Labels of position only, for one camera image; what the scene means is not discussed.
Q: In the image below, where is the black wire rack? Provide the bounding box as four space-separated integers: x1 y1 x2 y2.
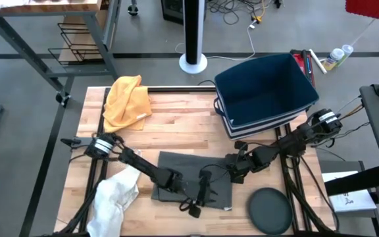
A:
48 22 103 65

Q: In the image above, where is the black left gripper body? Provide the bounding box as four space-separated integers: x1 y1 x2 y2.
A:
196 170 213 208

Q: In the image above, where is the black left camera cable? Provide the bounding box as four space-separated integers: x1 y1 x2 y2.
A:
178 197 197 213

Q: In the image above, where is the orange cable plug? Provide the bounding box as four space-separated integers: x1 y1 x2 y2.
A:
251 8 266 24

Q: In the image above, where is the yellow label bottle white cap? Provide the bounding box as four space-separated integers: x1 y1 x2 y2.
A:
322 48 345 72

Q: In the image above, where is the grey kitchen towel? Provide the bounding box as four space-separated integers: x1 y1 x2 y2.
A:
151 151 233 211

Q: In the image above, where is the white paper box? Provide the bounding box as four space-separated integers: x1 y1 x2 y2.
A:
322 170 378 214

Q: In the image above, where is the orange towel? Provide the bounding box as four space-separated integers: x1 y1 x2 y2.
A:
102 74 153 134

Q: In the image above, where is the black diagonal bar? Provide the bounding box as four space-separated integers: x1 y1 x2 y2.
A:
324 164 379 198

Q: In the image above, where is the silver black tower fan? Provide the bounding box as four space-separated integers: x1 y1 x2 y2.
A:
178 0 209 75

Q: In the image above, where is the navy white striped fabric bin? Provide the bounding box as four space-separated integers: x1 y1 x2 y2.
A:
213 53 320 142

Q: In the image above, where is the red black tool case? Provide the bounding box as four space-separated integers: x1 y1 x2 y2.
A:
290 49 317 88

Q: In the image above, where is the black caster wheel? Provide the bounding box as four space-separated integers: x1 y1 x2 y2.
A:
55 91 72 108
127 0 139 16

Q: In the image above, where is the red cloth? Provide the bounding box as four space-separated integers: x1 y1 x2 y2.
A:
345 0 379 24

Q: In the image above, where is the white power cable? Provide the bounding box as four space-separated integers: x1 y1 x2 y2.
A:
174 19 259 63

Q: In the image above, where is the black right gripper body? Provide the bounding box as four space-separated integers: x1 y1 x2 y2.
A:
234 140 258 175

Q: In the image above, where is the white tube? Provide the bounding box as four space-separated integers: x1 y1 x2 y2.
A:
309 49 328 75

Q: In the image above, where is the white towel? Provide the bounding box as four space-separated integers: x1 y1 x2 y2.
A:
86 149 141 237

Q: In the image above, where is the dark green round plate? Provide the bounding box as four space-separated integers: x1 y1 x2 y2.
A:
247 187 294 236

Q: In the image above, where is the green bottle white cap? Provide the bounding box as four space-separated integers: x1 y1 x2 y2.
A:
339 44 355 66

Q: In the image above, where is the black camera cable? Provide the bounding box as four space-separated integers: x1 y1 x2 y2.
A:
178 197 197 213
198 163 233 185

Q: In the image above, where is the black cable tangle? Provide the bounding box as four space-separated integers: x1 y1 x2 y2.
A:
205 0 284 26

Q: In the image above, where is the black aluminium crossbar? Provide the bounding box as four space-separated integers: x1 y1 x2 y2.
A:
105 86 217 93

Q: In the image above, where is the black right camera cable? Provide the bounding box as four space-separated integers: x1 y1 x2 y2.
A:
198 163 233 185

